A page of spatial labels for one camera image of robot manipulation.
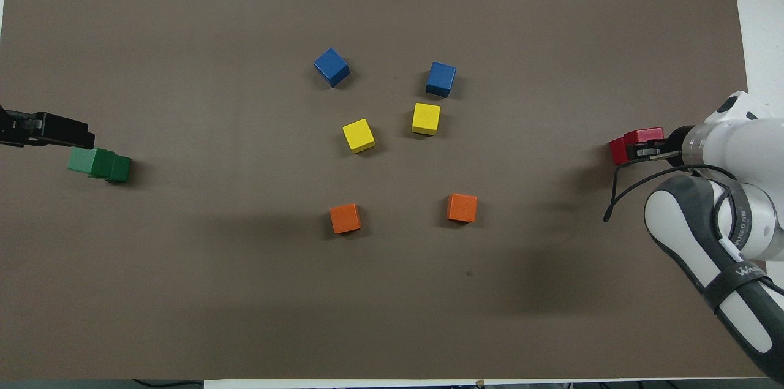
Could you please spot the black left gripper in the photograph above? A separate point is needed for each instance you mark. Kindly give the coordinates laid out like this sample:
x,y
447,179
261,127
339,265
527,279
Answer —
x,y
18,128

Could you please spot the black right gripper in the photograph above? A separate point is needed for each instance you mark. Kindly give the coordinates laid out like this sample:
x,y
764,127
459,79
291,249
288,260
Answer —
x,y
672,147

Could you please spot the red wooden block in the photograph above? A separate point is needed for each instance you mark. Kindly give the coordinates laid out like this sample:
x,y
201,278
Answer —
x,y
643,135
617,151

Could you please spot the green wooden block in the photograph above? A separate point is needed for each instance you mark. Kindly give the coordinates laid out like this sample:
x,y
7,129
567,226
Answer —
x,y
89,161
120,169

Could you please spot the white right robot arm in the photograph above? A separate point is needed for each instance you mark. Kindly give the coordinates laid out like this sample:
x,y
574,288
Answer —
x,y
741,138

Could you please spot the orange wooden block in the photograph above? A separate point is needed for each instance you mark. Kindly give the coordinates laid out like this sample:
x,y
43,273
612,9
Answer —
x,y
345,219
462,208

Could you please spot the blue wooden block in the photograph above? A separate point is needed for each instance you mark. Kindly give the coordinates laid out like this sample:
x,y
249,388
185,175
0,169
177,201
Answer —
x,y
441,79
331,67

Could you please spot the yellow wooden block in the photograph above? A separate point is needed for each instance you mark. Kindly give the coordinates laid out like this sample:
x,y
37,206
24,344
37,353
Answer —
x,y
358,135
426,119

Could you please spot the brown table mat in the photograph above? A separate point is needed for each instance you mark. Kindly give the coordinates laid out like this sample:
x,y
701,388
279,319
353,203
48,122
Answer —
x,y
392,291

